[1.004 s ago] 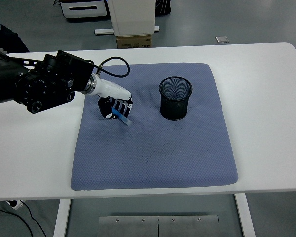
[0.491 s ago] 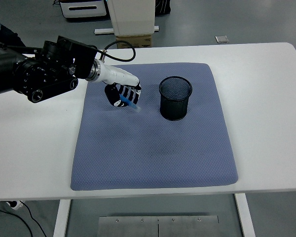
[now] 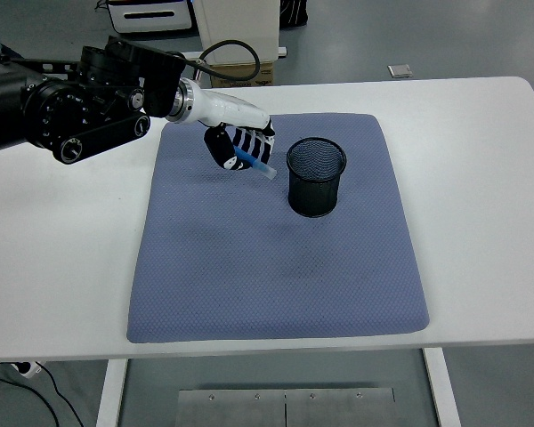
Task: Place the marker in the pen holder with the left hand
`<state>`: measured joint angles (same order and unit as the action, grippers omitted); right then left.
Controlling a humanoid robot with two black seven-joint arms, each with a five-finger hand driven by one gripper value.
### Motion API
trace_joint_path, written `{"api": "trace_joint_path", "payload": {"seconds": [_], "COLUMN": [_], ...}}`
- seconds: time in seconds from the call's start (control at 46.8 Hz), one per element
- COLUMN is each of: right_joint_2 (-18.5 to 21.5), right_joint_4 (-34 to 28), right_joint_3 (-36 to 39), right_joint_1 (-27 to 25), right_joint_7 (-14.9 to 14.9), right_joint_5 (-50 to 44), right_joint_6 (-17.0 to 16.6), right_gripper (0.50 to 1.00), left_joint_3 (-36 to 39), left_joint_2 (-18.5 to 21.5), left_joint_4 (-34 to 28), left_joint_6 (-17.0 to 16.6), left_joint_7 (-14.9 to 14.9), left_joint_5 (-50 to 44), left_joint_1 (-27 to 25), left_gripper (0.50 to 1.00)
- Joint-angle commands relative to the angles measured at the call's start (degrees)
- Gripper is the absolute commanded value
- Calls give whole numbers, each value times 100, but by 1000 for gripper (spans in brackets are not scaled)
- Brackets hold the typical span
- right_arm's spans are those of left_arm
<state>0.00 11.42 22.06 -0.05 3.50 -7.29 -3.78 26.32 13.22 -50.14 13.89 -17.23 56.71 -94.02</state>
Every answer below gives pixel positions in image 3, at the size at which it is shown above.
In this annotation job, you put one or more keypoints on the grey metal plate with screws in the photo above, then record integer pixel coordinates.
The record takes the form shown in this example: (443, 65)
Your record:
(249, 411)

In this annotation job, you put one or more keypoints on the white table leg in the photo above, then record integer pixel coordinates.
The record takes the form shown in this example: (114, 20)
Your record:
(442, 391)
(111, 396)

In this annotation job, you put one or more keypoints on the white pedestal cabinet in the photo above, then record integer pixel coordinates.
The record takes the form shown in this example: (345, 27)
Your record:
(240, 22)

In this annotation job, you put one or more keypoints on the cardboard box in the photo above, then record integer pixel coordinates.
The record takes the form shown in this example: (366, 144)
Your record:
(267, 75)

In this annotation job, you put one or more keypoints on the white appliance with dark slot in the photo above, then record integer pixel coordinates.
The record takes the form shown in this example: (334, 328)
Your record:
(151, 18)

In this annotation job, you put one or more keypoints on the person in striped trousers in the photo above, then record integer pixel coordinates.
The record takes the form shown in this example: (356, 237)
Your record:
(293, 12)

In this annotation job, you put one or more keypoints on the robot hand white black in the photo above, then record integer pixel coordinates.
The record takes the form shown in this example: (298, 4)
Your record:
(231, 113)

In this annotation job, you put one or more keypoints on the white pedestal base bar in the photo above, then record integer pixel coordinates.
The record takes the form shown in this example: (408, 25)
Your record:
(283, 51)

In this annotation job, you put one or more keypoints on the blue-grey textured mat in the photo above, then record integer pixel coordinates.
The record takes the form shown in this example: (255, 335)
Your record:
(271, 276)

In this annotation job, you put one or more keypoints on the blue marker with clear cap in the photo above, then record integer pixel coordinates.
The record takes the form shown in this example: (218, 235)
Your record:
(260, 166)

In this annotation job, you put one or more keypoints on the small grey floor plate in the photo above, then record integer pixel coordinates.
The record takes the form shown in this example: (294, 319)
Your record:
(400, 71)

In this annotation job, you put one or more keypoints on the white power strip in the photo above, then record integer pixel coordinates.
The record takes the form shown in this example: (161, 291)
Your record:
(26, 369)

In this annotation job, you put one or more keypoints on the black mesh pen holder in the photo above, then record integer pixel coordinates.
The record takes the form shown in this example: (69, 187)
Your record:
(313, 191)

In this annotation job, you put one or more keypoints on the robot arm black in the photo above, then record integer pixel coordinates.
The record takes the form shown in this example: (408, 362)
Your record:
(71, 107)

